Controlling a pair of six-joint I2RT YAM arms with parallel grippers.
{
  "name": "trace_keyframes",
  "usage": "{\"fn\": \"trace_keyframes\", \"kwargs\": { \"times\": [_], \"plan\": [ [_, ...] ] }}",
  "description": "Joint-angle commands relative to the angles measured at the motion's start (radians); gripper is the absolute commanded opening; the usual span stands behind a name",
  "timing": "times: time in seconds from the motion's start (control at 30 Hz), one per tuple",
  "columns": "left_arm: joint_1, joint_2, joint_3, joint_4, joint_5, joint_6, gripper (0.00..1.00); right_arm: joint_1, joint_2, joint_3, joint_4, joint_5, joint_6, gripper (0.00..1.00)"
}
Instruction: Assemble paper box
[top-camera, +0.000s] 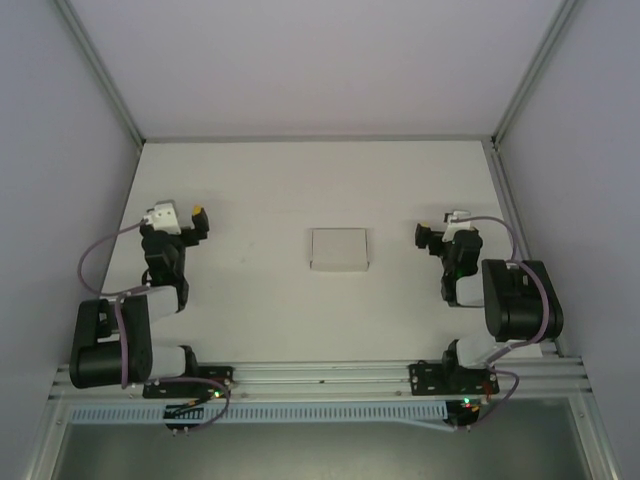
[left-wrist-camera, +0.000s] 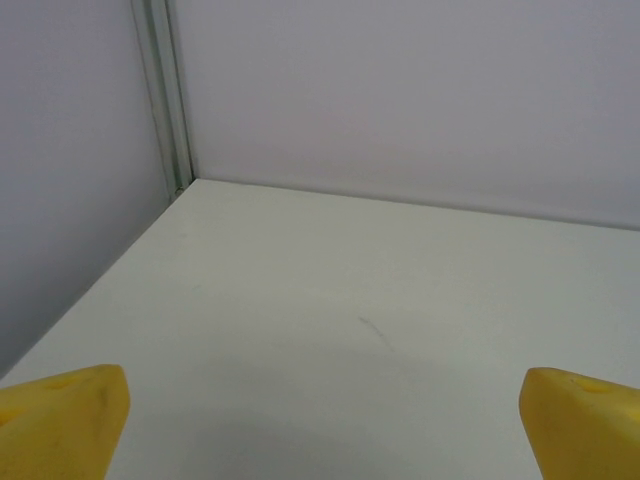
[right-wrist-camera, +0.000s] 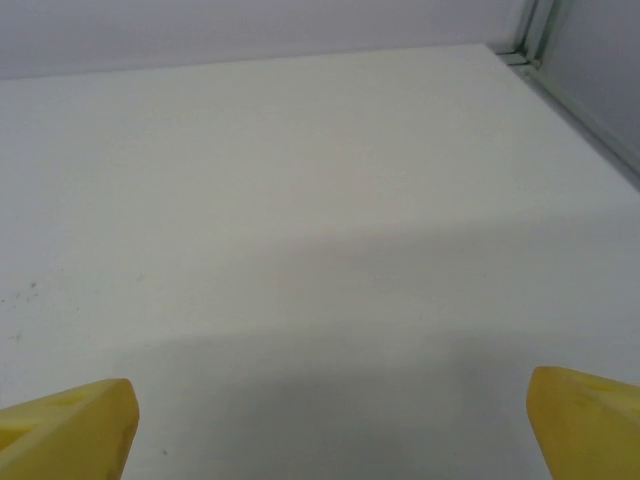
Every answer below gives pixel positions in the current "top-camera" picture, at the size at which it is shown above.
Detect black right controller board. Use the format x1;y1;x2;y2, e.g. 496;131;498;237
446;397;485;434

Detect aluminium mounting beam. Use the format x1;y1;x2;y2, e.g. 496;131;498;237
49;354;594;402

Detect grey metal sheet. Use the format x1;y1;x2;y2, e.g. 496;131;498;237
49;423;601;480

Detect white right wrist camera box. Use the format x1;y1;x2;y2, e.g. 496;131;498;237
442;209;475;245

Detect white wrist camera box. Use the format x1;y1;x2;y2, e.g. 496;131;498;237
140;199;181;235
442;209;475;245

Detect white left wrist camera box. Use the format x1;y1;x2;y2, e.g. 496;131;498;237
140;199;181;235

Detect aluminium table side rail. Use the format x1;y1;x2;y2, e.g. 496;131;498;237
481;139;564;359

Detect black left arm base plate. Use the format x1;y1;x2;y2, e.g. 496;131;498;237
142;365;236;400

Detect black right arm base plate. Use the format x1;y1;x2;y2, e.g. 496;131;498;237
407;362;501;397

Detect grey wall base rail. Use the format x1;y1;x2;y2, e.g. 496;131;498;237
141;133;497;147

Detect aluminium frame corner post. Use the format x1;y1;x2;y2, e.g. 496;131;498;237
491;0;582;150
63;0;147;150

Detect slotted grey cable duct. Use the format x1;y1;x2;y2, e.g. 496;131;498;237
69;402;450;425

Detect aluminium frame side rail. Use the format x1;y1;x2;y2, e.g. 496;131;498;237
27;394;70;480
569;389;625;480

